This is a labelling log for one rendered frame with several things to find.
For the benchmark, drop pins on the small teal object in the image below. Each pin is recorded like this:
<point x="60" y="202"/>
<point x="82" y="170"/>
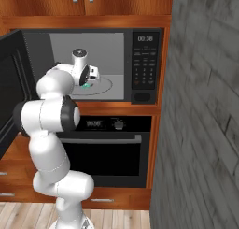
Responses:
<point x="87" y="86"/>

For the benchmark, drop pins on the round oven knob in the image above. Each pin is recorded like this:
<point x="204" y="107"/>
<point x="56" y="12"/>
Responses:
<point x="118" y="124"/>

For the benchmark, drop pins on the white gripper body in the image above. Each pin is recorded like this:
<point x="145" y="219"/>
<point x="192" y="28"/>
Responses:
<point x="94" y="72"/>

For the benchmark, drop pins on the black built-in oven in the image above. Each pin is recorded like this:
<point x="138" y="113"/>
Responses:
<point x="118" y="158"/>

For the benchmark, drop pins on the wide wooden drawer front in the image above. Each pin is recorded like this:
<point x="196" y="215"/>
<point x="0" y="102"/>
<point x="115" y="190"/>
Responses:
<point x="130" y="198"/>

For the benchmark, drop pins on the wooden appliance cabinet frame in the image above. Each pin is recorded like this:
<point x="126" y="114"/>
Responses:
<point x="93" y="21"/>

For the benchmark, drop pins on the wooden cupboard door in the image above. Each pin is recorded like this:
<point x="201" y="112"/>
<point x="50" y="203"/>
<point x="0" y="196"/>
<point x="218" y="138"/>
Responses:
<point x="133" y="2"/>
<point x="46" y="2"/>

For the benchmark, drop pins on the black microwave door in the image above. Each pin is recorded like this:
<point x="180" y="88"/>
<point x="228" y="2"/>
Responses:
<point x="11" y="83"/>

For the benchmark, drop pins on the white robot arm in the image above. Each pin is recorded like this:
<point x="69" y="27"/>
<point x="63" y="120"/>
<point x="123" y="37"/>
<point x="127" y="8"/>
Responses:
<point x="46" y="114"/>

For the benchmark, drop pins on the black microwave oven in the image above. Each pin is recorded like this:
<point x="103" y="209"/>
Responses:
<point x="146" y="64"/>

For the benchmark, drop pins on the black oven door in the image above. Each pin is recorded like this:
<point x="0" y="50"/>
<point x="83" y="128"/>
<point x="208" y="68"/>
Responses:
<point x="112" y="164"/>

